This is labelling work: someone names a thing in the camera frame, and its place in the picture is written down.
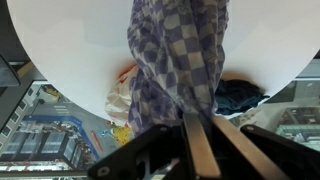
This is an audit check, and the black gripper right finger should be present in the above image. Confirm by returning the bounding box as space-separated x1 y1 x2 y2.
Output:
211 115 320 180

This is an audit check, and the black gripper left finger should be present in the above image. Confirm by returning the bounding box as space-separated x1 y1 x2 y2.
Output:
87 112 222 180

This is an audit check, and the purple white checkered cloth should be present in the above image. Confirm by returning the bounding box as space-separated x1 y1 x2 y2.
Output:
126 0 232 138

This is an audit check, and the dark blue cloth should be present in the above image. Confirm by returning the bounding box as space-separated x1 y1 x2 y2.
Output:
214 78 270 117

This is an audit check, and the white red patterned cloth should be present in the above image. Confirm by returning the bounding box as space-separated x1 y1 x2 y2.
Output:
104 62 141 128

